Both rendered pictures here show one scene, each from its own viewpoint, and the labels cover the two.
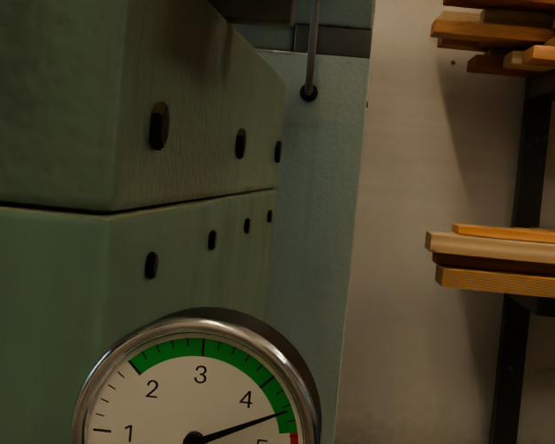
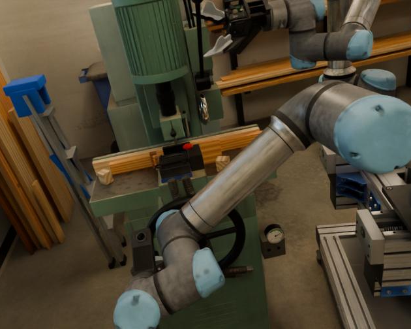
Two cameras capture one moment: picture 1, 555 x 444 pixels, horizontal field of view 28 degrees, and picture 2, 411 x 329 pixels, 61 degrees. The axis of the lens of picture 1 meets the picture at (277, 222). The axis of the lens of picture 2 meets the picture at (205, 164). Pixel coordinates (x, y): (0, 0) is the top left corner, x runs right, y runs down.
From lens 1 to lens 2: 0.98 m
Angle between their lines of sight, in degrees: 26
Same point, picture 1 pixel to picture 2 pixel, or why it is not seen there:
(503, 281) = (236, 91)
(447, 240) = (221, 85)
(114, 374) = (268, 234)
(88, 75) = (252, 205)
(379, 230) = not seen: hidden behind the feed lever
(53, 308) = (253, 223)
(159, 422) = (272, 235)
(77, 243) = (254, 218)
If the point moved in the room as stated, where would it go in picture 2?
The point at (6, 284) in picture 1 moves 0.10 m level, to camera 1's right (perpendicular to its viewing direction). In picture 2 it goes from (248, 223) to (276, 215)
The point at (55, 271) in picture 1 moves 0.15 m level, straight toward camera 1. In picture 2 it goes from (253, 220) to (278, 245)
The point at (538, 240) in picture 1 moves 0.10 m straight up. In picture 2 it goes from (241, 78) to (240, 66)
